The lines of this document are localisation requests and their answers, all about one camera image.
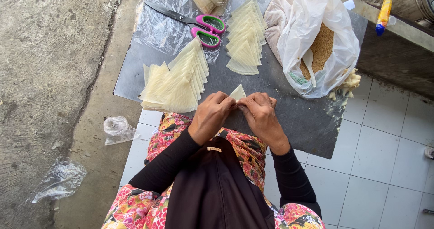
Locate person's left hand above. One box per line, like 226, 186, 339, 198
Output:
187, 91, 237, 146

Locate person's right hand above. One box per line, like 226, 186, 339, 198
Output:
237, 93, 291, 156

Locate pastry wrapper triangle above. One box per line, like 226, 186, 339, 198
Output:
229, 84, 247, 101

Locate grey metal board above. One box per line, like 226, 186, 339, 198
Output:
113, 0, 368, 160

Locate person's floral dress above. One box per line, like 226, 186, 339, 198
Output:
101, 112, 327, 229

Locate large pile of triangular wrappers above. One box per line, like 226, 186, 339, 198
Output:
138, 36, 210, 114

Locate fanned row of triangular wrappers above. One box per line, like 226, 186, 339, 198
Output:
226, 0, 268, 76

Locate white plastic spoon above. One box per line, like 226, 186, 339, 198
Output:
302, 48, 317, 88

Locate pink and green scissors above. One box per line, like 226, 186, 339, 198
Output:
144, 0, 226, 48

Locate brown crumb filling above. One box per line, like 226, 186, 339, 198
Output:
300, 22, 335, 81

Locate person's dark brown headscarf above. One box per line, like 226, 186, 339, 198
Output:
165, 136, 276, 229

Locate white plastic bag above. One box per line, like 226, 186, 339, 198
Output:
264, 0, 361, 99

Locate lump of pale dough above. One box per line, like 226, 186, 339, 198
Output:
328, 68, 361, 102

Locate clear plastic sheet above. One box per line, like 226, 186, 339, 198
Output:
133, 0, 232, 64

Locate crumpled clear plastic bag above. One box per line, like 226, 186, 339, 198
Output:
103, 116, 140, 146

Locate yellow and blue tube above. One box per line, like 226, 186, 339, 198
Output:
375, 0, 392, 37

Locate flattened clear plastic wrapper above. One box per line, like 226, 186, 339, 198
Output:
30, 157, 87, 204

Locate metal pot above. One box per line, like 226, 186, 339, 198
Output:
373, 0, 434, 29

